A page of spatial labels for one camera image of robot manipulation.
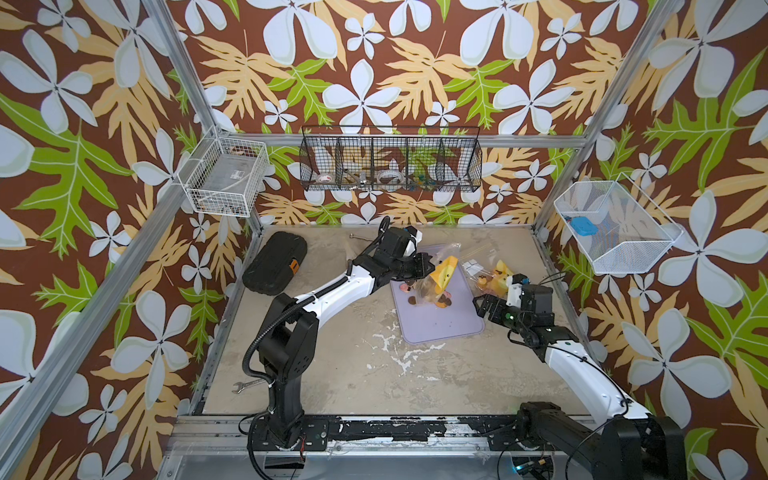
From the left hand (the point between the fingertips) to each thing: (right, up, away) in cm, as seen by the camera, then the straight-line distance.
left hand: (439, 263), depth 83 cm
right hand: (+14, -12, +3) cm, 18 cm away
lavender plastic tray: (-3, -19, +10) cm, 22 cm away
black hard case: (-53, -1, +19) cm, 56 cm away
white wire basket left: (-63, +26, +3) cm, 68 cm away
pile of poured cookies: (+4, -13, +15) cm, 21 cm away
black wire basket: (-15, +35, +14) cm, 40 cm away
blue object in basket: (+42, +11, +2) cm, 43 cm away
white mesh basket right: (+50, +10, -1) cm, 51 cm away
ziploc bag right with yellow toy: (+20, -4, +18) cm, 27 cm away
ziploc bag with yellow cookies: (-1, -8, +3) cm, 8 cm away
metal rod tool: (-29, +10, +35) cm, 47 cm away
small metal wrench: (-54, -34, -3) cm, 64 cm away
